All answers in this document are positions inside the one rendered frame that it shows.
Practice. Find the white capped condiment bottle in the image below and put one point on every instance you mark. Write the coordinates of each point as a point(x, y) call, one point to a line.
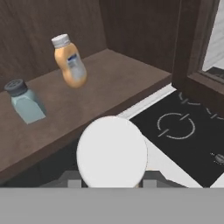
point(111, 151)

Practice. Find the pale blue shaker black cap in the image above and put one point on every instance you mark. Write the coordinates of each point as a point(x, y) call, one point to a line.
point(25, 102)

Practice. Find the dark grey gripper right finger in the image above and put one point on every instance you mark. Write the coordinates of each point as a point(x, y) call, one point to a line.
point(156, 179)

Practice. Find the dark wooden cabinet door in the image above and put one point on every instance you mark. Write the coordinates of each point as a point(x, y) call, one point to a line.
point(201, 73)

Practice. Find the black hob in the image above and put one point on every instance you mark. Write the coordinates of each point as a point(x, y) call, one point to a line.
point(183, 134)

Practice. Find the orange condiment bottle white cap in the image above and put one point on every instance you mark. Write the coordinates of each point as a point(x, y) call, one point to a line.
point(71, 61)

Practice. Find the dark wooden cabinet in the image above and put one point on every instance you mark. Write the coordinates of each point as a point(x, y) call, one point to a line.
point(87, 73)

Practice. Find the hob knob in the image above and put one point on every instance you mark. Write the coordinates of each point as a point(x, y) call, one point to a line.
point(218, 158)

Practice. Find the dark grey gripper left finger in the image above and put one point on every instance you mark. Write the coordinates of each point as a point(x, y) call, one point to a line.
point(66, 180)

